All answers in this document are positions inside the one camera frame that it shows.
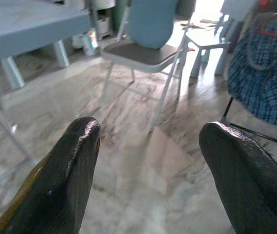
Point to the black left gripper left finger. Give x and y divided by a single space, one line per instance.
55 182

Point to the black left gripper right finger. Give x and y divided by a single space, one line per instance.
250 182

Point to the pink plastic hanger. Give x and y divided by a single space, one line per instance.
272 33

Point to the black metal drying rack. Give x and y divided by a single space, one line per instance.
262 134

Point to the blue plaid shirt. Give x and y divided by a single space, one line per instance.
262 80

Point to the white side table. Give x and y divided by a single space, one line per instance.
60 53

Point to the printed small package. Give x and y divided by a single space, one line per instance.
87 44

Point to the small red floor item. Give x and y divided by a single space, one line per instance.
191 49

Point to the white plastic child chair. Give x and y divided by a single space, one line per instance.
208 40

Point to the grey folding chair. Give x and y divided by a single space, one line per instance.
138 54

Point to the white folding table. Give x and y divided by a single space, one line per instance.
19 29

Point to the white storage basket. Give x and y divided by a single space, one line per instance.
103 26

